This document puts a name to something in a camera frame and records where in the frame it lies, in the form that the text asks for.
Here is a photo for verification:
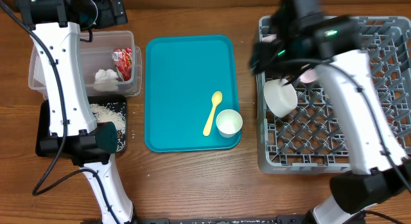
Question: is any spilled rice pile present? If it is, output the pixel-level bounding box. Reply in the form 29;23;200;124
90;102;127;152

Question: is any grey dishwasher rack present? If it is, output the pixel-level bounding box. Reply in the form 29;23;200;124
256;16;410;175

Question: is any large white plate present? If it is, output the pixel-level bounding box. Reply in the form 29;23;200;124
299;69;318;83

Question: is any clear plastic bin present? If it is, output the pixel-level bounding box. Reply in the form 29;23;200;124
28;30;143;100

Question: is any white cup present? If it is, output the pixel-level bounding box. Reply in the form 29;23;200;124
216;109;243;138

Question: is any yellow plastic spoon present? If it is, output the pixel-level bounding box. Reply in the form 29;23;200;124
202;91;223;137

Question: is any pink bowl with rice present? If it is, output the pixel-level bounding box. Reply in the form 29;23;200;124
261;34;277;42

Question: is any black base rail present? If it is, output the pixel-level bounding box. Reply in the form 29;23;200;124
133;214;304;224

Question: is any teal serving tray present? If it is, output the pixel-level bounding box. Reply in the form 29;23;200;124
144;35;241;153

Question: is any red snack wrapper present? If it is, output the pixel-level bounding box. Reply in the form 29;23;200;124
112;48;132;82

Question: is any white napkin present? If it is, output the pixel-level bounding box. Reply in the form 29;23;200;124
93;69;118;92

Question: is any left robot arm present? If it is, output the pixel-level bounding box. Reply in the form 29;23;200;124
15;0;137;223

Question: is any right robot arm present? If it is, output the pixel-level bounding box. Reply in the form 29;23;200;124
249;0;410;223

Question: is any white bowl with food scraps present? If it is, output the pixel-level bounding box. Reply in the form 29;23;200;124
263;79;298;117

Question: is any black tray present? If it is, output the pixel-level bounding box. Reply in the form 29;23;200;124
35;95;127;157

